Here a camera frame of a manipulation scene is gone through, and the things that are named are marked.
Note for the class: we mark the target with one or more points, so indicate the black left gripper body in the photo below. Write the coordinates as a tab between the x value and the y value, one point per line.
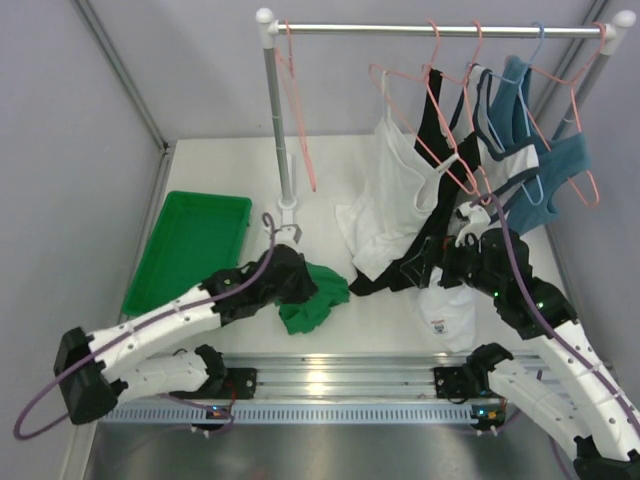
298	279

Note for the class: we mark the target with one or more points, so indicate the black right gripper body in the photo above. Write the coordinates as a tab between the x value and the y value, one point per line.
460	264

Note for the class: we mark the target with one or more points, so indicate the green tank top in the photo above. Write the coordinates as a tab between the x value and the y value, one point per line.
333	290

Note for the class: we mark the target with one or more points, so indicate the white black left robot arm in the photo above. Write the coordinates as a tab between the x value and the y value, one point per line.
99	370

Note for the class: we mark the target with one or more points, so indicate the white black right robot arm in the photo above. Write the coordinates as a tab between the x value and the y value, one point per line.
595	424

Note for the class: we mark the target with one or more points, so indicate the white camisole top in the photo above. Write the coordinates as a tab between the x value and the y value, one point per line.
399	195

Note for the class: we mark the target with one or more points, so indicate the teal tank top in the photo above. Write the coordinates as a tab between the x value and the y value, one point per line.
532	205

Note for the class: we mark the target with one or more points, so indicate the pink hanger with camisole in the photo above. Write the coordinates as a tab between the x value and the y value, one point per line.
433	136

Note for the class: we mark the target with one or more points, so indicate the pink hanger far right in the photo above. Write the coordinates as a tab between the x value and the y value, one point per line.
578	86

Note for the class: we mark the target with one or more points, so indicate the empty pink hanger left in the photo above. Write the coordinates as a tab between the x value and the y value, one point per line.
285	65

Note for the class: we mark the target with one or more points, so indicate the white rack left foot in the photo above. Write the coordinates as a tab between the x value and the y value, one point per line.
288	210

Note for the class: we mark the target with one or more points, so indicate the green plastic tray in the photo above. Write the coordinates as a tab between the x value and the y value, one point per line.
195	235

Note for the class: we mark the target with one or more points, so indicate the metal clothes rack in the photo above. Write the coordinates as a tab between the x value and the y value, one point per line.
610	34

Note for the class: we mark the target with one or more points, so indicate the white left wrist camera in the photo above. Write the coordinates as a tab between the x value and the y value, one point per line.
288	235

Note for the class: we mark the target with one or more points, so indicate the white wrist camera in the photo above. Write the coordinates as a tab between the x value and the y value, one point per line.
288	235
469	222

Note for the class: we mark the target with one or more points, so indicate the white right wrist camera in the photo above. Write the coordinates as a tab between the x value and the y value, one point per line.
469	222

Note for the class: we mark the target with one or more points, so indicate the aluminium mounting rail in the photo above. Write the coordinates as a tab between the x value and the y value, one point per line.
344	377

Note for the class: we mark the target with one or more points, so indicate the perforated grey cable duct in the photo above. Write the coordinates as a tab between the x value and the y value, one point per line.
170	413

